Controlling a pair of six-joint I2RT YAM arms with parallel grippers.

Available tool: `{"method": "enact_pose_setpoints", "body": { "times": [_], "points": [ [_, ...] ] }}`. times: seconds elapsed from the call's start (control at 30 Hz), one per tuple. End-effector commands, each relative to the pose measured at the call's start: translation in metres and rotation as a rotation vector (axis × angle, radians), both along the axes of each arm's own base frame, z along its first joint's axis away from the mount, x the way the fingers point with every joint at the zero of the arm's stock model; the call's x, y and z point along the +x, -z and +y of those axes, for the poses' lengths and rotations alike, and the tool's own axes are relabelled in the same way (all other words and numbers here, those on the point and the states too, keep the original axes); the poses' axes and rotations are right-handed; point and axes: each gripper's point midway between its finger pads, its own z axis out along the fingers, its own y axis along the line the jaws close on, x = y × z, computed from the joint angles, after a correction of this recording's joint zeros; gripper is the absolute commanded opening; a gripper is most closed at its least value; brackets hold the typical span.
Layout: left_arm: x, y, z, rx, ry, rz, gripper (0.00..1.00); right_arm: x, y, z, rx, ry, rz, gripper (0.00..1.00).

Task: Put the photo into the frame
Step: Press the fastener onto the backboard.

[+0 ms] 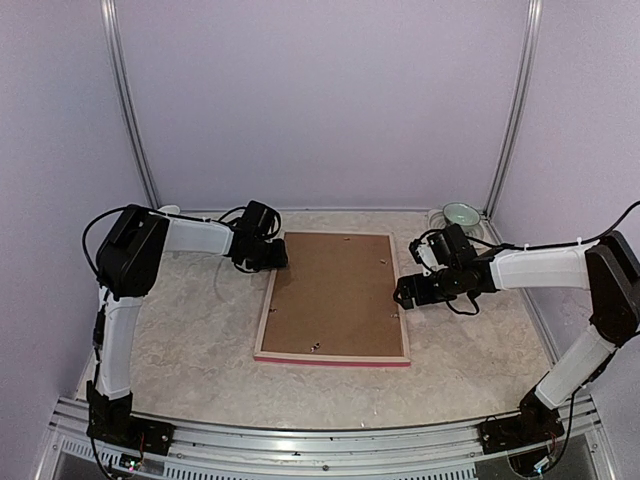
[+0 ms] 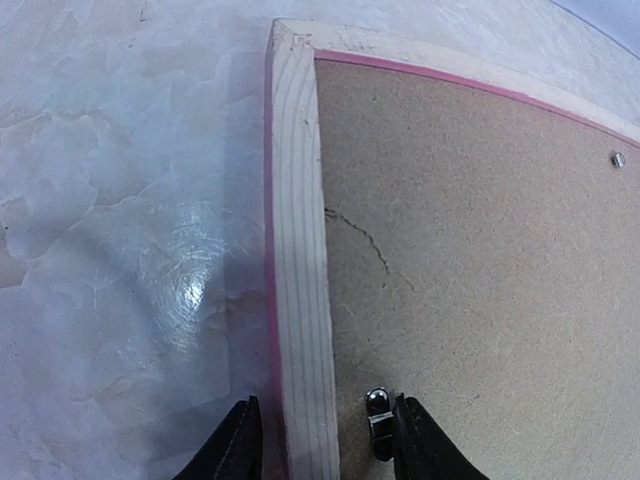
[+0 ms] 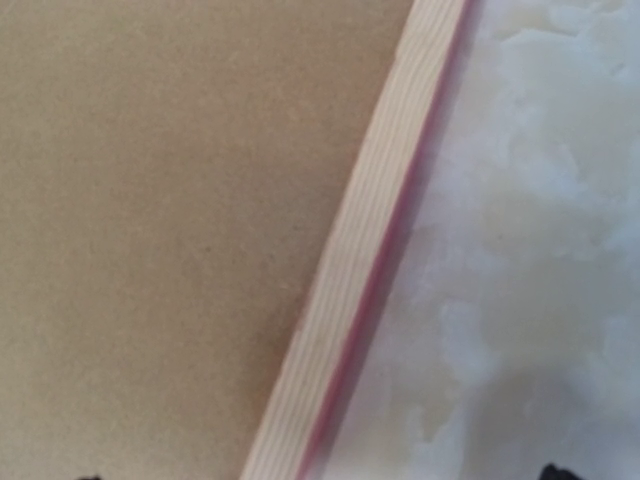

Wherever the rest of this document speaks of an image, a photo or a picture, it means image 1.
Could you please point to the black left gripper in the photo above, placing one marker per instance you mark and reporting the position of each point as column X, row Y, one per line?
column 280, row 259

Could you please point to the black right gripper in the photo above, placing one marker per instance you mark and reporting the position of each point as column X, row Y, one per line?
column 405, row 284

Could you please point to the brown backing board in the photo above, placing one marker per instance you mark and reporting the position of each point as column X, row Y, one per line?
column 332, row 295

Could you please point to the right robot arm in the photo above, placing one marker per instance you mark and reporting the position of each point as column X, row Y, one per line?
column 594, row 280

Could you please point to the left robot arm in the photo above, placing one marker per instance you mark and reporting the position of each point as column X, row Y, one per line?
column 126, row 267

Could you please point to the green teacup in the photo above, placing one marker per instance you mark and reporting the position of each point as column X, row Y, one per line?
column 461, row 214

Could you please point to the white paper cup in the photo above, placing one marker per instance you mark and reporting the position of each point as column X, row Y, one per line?
column 170, row 209

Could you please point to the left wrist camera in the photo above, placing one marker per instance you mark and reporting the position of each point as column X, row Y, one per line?
column 260, row 220

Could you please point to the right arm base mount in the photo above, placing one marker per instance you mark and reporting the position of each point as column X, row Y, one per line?
column 509, row 433

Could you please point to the aluminium front rail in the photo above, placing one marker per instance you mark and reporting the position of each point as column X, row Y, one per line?
column 213, row 450

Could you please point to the left aluminium post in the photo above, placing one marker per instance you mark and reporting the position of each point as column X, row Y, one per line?
column 115, row 49

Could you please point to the aluminium post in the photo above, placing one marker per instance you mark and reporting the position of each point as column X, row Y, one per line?
column 115, row 49
column 517, row 106

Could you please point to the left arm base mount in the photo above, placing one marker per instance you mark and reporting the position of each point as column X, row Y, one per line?
column 140, row 434

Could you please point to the right aluminium post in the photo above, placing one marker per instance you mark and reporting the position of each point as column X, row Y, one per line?
column 517, row 106

